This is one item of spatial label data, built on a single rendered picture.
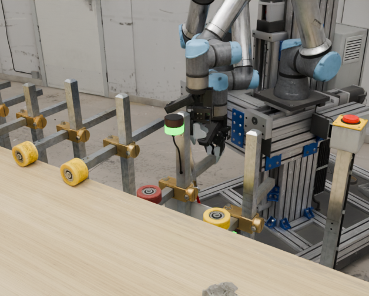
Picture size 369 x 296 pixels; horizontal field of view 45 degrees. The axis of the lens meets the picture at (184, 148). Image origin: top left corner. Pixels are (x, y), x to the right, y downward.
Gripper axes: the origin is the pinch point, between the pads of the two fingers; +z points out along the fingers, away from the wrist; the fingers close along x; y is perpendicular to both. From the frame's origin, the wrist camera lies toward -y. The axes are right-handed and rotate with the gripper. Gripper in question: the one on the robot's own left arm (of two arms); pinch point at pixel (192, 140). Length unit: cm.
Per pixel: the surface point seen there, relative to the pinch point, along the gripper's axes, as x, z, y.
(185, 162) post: -12.6, 1.9, 0.6
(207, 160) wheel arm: 10.3, 12.9, 3.6
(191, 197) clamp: -14.4, 14.1, 2.7
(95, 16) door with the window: 300, 11, -169
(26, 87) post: 13, -12, -71
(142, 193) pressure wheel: -24.9, 7.8, -10.9
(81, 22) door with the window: 305, 18, -189
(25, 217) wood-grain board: -44, 8, -41
